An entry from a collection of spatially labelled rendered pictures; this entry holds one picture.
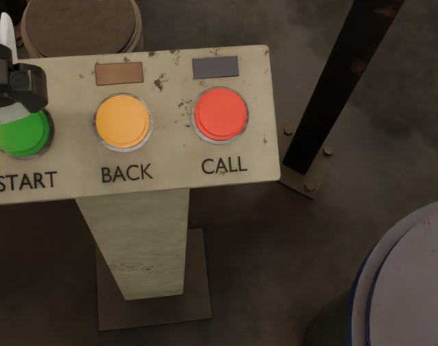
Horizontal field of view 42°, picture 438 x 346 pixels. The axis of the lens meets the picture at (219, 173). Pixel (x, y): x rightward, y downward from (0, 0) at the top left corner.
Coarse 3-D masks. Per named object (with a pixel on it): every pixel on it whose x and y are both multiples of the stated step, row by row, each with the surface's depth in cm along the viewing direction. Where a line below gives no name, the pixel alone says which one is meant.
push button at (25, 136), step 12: (24, 120) 42; (36, 120) 42; (0, 132) 42; (12, 132) 42; (24, 132) 42; (36, 132) 42; (48, 132) 42; (0, 144) 42; (12, 144) 42; (24, 144) 42; (36, 144) 42; (24, 156) 43
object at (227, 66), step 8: (224, 56) 45; (232, 56) 45; (192, 64) 44; (200, 64) 44; (208, 64) 44; (216, 64) 44; (224, 64) 44; (232, 64) 45; (200, 72) 44; (208, 72) 44; (216, 72) 44; (224, 72) 44; (232, 72) 45
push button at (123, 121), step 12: (120, 96) 43; (108, 108) 43; (120, 108) 43; (132, 108) 43; (144, 108) 43; (96, 120) 43; (108, 120) 42; (120, 120) 43; (132, 120) 43; (144, 120) 43; (108, 132) 42; (120, 132) 43; (132, 132) 43; (144, 132) 43; (120, 144) 43; (132, 144) 43
